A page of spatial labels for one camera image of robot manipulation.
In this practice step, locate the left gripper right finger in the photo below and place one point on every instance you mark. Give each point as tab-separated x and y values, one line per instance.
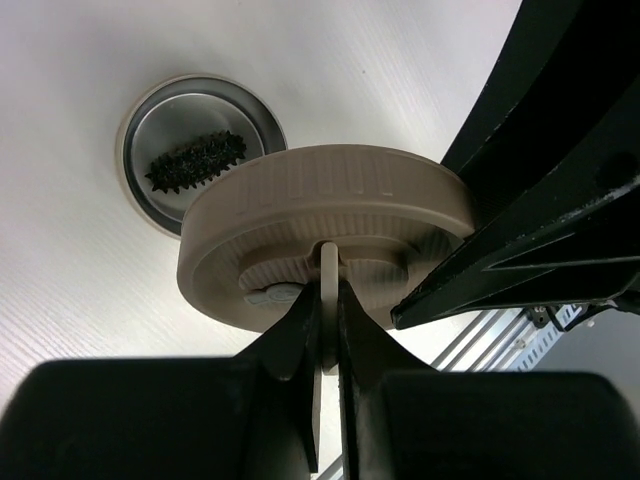
403	419

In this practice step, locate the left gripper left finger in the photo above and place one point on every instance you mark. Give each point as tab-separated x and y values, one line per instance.
254	415

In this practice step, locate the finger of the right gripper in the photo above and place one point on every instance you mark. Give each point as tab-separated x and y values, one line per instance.
563	66
554	168

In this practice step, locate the beige lid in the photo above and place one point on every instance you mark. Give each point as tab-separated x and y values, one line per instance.
381	219

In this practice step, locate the black spiky food piece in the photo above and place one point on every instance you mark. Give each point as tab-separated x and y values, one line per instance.
196	162

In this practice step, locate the beige steel container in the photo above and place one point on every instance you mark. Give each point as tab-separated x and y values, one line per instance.
175	112

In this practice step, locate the slotted cable duct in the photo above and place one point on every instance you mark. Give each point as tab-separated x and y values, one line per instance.
535	342

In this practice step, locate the aluminium front rail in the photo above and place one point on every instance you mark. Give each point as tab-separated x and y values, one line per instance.
491	341

